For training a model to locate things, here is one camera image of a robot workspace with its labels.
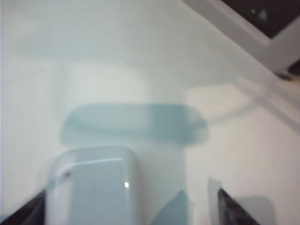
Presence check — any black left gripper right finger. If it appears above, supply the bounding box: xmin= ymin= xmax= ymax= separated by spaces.
xmin=217 ymin=188 xmax=261 ymax=225

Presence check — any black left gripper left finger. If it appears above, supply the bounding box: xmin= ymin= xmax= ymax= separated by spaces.
xmin=0 ymin=189 xmax=47 ymax=225

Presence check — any white earphone case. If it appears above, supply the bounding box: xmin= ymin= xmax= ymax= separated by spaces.
xmin=45 ymin=145 xmax=143 ymax=225

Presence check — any white plastic drawer cabinet frame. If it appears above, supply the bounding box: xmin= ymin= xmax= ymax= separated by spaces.
xmin=182 ymin=0 xmax=300 ymax=80

